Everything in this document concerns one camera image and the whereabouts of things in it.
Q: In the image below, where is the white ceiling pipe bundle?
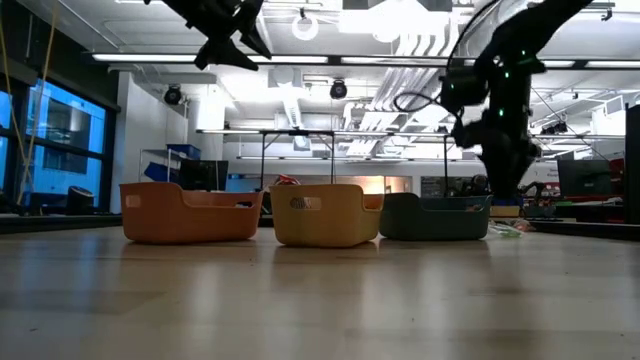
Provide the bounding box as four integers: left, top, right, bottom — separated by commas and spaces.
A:
344, 19, 464, 159

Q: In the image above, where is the large window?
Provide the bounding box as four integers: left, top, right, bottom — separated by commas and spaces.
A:
0, 77, 109, 214

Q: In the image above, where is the black background gantry frame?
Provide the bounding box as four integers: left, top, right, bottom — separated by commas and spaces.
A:
257, 128, 337, 192
433, 130, 451, 194

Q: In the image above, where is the orange plastic bin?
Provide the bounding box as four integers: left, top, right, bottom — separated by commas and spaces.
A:
119, 181, 265, 245

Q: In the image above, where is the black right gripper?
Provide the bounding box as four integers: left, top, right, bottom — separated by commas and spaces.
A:
469, 119, 542, 200

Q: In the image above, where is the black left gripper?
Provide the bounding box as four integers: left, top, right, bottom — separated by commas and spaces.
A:
162, 0, 274, 71

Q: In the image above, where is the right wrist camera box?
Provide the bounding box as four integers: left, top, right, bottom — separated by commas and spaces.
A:
451, 121, 482, 150

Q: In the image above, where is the yellow cable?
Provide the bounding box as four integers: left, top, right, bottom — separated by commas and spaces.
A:
0, 9, 57, 206

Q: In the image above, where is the blue storage bin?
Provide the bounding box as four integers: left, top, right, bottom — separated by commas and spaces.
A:
143, 160, 181, 184
166, 143, 203, 161

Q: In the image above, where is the black ceiling spotlight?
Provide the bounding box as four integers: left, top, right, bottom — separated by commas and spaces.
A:
163, 84, 184, 106
328, 78, 349, 101
539, 119, 569, 136

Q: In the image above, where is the long ceiling light strip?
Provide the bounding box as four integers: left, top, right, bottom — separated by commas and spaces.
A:
91, 52, 640, 70

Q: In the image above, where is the yellow plastic bin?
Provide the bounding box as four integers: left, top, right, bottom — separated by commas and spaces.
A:
268, 183, 385, 249

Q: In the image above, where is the white ring lamp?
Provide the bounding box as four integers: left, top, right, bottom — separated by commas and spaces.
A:
292, 13, 320, 42

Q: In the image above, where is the dark background equipment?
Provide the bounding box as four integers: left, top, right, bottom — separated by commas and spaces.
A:
447, 173, 494, 197

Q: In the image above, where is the teal plastic bin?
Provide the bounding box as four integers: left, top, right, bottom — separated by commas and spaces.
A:
378, 192, 495, 242

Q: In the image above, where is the tall black partition panel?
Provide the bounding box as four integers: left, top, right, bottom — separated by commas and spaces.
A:
624, 103, 640, 225

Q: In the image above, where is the black aluminium table frame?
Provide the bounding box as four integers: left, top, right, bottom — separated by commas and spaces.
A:
0, 212, 640, 242

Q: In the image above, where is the black background monitor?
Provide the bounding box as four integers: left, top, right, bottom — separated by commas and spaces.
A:
178, 158, 230, 193
556, 158, 615, 199

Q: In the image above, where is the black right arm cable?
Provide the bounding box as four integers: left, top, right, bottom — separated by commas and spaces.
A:
393, 0, 504, 116

